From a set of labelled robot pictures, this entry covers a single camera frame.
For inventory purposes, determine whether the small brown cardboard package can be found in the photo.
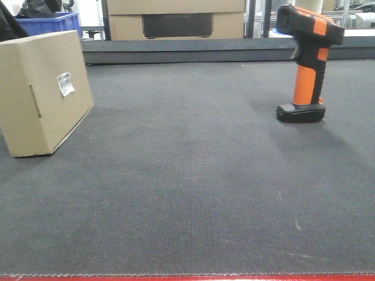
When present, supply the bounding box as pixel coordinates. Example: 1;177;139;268
1;30;94;157

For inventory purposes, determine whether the orange black barcode scanner gun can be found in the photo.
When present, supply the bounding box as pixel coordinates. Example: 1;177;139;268
276;4;345;123

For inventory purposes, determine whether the large cardboard box black print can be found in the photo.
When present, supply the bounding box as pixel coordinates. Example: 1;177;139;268
107;1;246;40

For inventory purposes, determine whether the dark grey table mat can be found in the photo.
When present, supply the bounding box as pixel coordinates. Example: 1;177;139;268
1;60;374;275

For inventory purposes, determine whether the grey raised table ledge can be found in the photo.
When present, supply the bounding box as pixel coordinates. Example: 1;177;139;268
80;36;375;65

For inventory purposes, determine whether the white barcode label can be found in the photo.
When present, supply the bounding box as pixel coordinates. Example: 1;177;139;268
57;72;75;97

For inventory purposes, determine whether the blue plastic crate background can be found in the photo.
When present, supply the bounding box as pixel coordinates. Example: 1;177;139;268
16;12;83;37

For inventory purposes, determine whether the black jacket on chair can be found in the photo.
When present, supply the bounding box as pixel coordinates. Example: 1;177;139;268
0;2;29;42

